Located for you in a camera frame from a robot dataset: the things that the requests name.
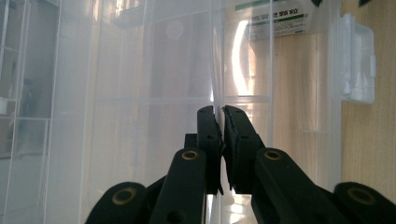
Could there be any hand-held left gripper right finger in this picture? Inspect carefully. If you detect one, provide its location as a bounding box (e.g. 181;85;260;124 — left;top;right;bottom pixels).
221;104;350;224

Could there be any green cardboard box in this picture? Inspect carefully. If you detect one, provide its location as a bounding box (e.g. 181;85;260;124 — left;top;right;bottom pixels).
234;0;314;42

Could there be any clear plastic storage box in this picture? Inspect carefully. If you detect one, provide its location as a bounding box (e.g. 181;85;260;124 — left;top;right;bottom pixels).
0;0;377;224

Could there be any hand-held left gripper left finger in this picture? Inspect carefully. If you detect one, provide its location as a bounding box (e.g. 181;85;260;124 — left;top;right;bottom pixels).
148;105;226;224

